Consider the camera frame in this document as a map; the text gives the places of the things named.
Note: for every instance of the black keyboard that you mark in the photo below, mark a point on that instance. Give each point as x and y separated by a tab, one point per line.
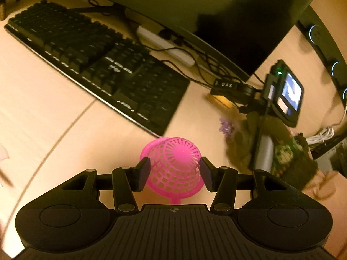
81	46

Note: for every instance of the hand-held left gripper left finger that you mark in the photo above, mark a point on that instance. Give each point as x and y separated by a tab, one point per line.
142	173

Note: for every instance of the yellow building block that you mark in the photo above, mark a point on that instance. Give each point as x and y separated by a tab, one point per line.
221	101

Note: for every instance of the purple beads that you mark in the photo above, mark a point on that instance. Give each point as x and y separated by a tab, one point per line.
226	126

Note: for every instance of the black monitor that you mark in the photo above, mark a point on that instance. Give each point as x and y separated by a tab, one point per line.
217	19

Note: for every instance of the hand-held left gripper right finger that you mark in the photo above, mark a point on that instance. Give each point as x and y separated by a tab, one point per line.
206	174

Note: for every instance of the white power strip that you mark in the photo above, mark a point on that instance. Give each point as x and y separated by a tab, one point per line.
162	44

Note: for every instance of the pink plastic basket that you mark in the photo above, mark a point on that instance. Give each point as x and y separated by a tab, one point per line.
176	154

